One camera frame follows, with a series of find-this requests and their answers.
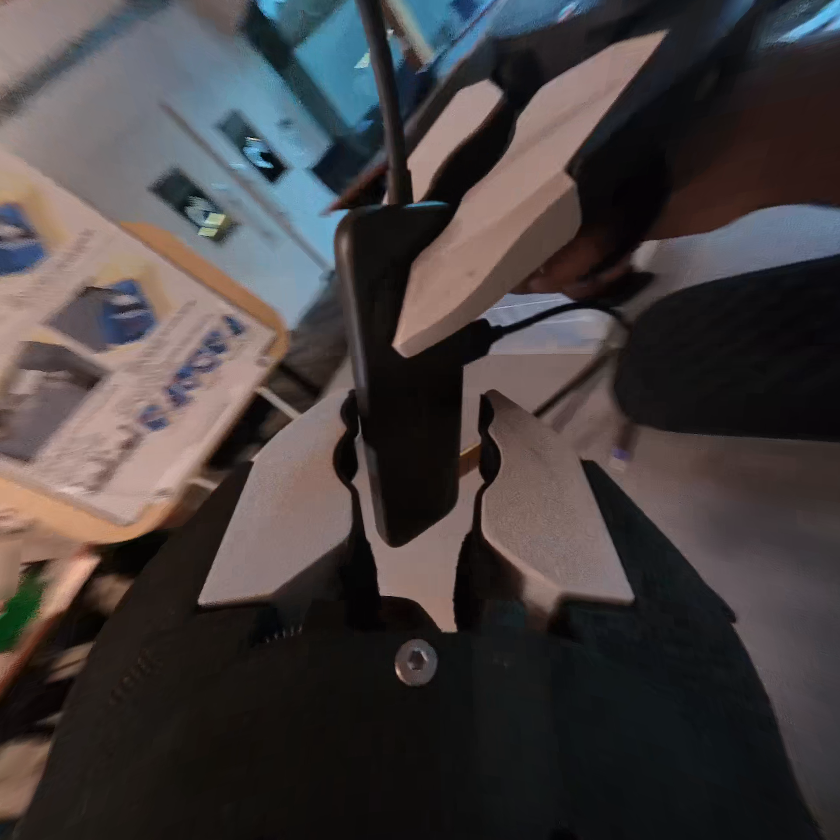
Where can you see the person's right hand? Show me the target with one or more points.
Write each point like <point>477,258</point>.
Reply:
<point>754,144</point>

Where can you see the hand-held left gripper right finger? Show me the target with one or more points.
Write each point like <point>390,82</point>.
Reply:
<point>551,518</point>

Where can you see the wooden display board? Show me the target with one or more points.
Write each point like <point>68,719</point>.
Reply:
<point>223,272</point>

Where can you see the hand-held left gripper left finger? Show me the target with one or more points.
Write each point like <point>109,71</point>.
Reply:
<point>289,518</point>

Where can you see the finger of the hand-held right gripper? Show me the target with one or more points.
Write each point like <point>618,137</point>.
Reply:
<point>512,216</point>
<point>446,138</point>

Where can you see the green plastic box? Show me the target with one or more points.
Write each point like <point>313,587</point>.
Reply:
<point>16,610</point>

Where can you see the black mouse pad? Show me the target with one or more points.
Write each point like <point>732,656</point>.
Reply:
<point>735,354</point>

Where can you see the black phone icon sign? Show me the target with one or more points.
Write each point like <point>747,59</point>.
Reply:
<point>253,148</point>

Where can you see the printed instruction sheet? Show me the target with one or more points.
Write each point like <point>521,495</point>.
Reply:
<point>164,367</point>

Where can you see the black usb hub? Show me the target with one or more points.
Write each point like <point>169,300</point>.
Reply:
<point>407,426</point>

